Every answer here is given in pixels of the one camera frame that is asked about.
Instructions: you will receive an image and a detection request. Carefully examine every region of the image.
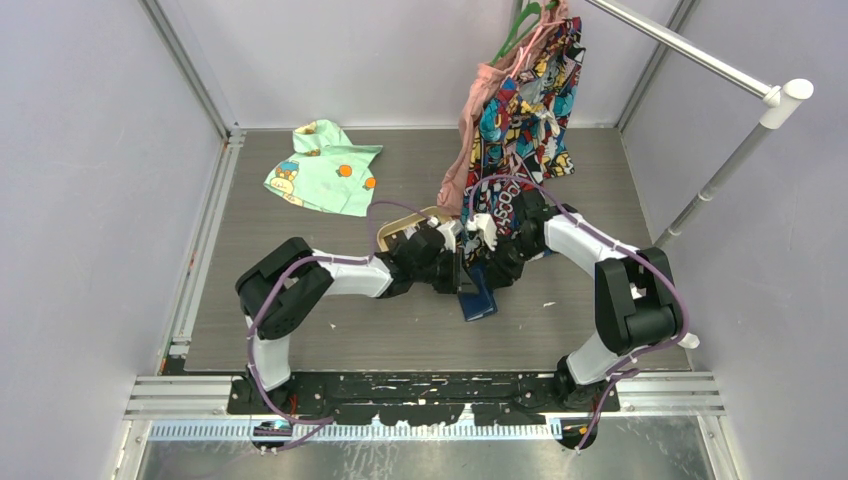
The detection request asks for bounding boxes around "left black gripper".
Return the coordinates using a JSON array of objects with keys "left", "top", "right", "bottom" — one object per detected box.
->
[{"left": 413, "top": 247, "right": 480, "bottom": 295}]

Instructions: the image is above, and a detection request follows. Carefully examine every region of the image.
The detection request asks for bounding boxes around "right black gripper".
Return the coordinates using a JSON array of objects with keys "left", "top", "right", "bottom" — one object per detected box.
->
[{"left": 478, "top": 232, "right": 544, "bottom": 291}]

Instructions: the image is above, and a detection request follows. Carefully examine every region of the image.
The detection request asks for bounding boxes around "navy blue card holder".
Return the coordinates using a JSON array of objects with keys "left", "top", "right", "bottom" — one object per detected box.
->
[{"left": 457, "top": 281, "right": 498, "bottom": 322}]

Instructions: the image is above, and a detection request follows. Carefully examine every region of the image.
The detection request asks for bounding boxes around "beige oval tray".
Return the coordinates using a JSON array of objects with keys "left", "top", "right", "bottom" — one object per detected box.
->
[{"left": 375, "top": 206, "right": 454, "bottom": 252}]

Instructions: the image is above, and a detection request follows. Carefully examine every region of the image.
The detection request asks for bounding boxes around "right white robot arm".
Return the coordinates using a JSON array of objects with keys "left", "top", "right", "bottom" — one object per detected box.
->
[{"left": 466, "top": 190, "right": 688, "bottom": 411}]

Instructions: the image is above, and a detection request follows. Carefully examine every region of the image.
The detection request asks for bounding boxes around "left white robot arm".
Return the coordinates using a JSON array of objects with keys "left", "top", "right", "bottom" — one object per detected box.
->
[{"left": 235, "top": 225, "right": 479, "bottom": 413}]

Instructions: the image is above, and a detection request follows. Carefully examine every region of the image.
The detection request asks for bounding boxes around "pink hanging garment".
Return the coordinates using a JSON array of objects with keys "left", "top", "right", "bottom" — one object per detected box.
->
[{"left": 437, "top": 1, "right": 569, "bottom": 216}]

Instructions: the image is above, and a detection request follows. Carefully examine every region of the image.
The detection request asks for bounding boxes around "colourful comic print garment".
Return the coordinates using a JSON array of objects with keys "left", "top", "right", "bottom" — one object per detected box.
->
[{"left": 452, "top": 17, "right": 585, "bottom": 235}]

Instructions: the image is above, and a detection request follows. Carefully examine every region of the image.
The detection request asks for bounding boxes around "green cartoon child shirt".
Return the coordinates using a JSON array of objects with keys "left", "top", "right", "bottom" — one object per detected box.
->
[{"left": 263, "top": 119, "right": 383, "bottom": 217}]

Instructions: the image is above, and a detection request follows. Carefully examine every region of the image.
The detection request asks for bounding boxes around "green clothes hanger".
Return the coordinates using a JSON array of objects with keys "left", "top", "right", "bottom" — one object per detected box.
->
[{"left": 489, "top": 1, "right": 559, "bottom": 66}]

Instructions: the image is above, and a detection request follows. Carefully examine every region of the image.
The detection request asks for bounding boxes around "white clothes rack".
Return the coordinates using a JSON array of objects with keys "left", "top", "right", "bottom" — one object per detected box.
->
[{"left": 624, "top": 1, "right": 847, "bottom": 371}]

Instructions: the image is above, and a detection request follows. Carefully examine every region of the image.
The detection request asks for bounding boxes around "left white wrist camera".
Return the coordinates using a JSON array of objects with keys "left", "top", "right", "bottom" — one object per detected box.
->
[{"left": 427, "top": 216, "right": 462, "bottom": 252}]

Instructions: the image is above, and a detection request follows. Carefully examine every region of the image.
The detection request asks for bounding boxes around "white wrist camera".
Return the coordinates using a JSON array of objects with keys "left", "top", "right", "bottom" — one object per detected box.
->
[
  {"left": 465, "top": 213, "right": 498, "bottom": 251},
  {"left": 427, "top": 216, "right": 462, "bottom": 252}
]

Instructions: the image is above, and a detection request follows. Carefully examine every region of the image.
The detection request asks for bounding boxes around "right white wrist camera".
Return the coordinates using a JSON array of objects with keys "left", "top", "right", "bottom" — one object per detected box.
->
[{"left": 465, "top": 213, "right": 498, "bottom": 251}]

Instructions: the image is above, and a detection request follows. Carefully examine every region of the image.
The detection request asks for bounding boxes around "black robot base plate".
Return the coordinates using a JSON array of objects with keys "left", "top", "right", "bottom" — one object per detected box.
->
[{"left": 268, "top": 371, "right": 620, "bottom": 426}]

